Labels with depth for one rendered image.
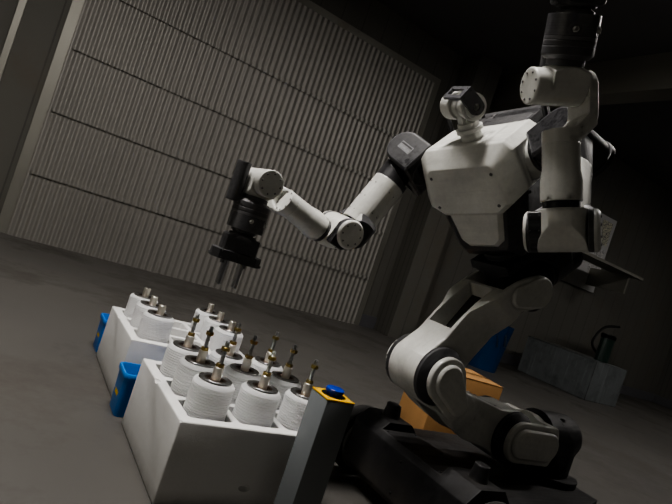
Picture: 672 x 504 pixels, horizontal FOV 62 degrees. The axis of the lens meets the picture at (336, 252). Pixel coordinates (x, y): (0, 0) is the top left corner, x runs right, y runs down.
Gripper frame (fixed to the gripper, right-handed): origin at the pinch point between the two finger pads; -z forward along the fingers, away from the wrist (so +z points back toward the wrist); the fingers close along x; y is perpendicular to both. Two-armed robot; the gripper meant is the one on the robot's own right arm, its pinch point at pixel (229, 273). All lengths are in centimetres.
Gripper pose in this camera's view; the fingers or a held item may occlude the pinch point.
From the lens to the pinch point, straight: 135.3
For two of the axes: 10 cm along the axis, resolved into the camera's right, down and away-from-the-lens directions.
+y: 3.7, 1.2, -9.2
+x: -8.7, -2.9, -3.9
